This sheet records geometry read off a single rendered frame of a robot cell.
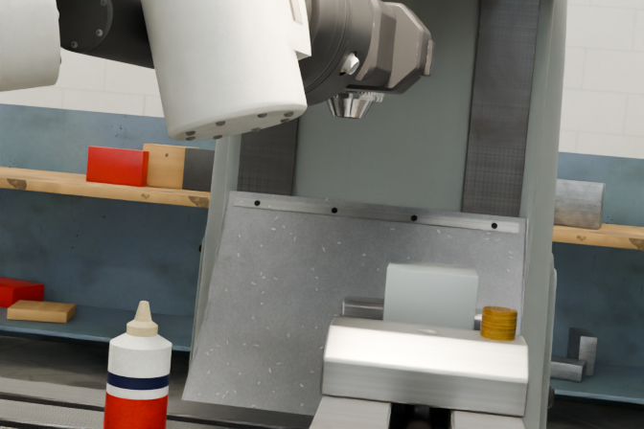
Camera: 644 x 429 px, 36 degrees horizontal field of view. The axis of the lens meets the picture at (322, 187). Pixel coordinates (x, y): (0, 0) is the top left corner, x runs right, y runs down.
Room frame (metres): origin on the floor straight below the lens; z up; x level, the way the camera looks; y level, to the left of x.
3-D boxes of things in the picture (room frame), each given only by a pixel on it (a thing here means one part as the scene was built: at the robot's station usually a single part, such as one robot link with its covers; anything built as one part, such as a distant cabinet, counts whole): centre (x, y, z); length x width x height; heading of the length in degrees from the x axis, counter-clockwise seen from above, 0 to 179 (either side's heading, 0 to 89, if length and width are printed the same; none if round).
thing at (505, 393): (0.62, -0.07, 1.04); 0.12 x 0.06 x 0.04; 84
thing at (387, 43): (0.60, 0.02, 1.23); 0.13 x 0.12 x 0.10; 72
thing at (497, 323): (0.62, -0.12, 1.07); 0.02 x 0.02 x 0.02
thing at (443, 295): (0.68, -0.08, 1.07); 0.06 x 0.05 x 0.06; 84
